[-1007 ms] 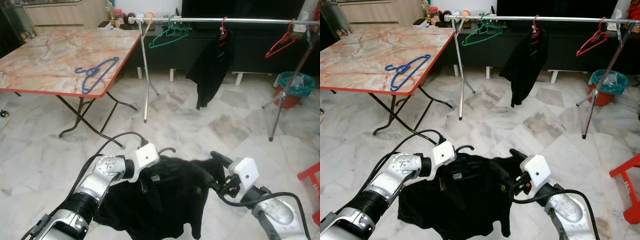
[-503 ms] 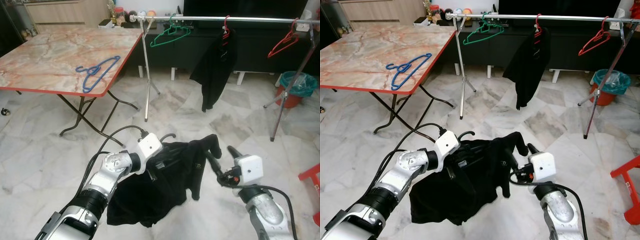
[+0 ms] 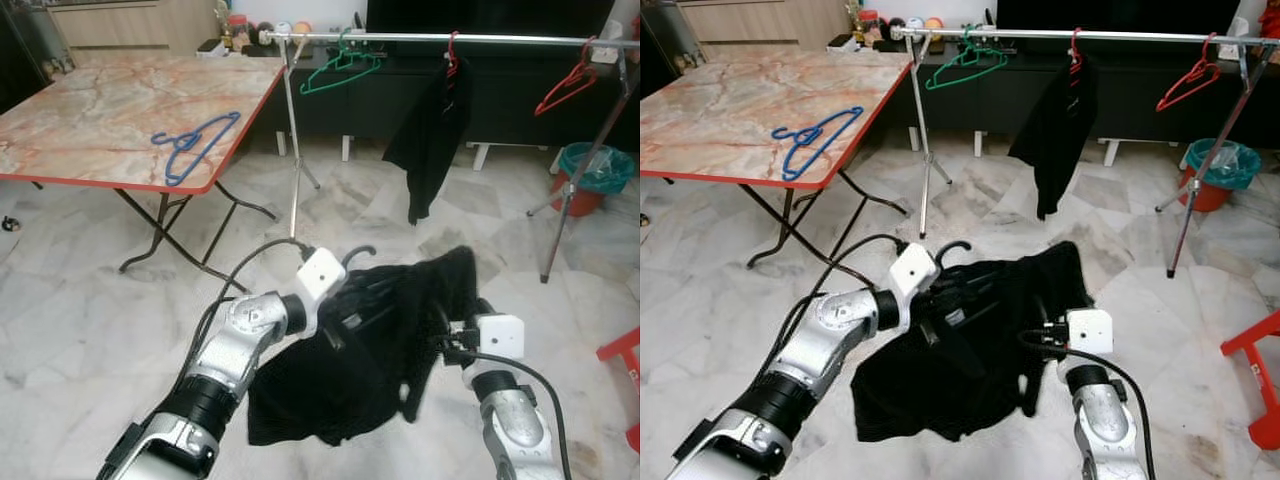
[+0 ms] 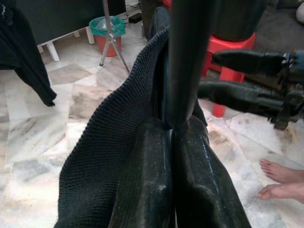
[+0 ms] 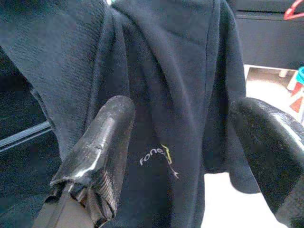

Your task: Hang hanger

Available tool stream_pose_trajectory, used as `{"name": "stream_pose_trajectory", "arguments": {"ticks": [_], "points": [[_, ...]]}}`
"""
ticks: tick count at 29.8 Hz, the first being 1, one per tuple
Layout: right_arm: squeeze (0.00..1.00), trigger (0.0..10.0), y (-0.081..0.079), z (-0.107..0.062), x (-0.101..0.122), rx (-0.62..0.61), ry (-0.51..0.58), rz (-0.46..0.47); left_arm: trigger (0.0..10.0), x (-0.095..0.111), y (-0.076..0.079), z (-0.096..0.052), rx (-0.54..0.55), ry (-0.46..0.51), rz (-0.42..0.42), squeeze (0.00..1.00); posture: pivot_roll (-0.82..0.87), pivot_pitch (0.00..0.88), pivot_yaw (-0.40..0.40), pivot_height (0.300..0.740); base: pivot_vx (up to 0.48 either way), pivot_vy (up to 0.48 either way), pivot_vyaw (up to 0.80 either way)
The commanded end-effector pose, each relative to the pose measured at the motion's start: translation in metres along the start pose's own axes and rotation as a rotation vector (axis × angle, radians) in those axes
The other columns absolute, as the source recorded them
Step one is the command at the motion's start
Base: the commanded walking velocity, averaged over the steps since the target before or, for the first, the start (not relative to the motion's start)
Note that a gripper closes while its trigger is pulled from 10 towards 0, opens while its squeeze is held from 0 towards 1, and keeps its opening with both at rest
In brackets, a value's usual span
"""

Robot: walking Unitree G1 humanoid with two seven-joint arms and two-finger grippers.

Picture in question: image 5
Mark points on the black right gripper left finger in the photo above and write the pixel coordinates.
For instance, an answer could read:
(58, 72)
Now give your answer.
(104, 147)

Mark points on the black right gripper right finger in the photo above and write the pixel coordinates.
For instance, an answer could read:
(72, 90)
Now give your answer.
(273, 154)

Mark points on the black garment with white logo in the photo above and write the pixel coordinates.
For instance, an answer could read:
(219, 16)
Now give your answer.
(166, 71)

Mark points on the red plastic hanger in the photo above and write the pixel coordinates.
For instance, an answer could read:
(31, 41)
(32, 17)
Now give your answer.
(286, 12)

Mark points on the black low TV cabinet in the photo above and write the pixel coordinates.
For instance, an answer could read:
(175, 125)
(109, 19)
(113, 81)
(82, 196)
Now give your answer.
(261, 40)

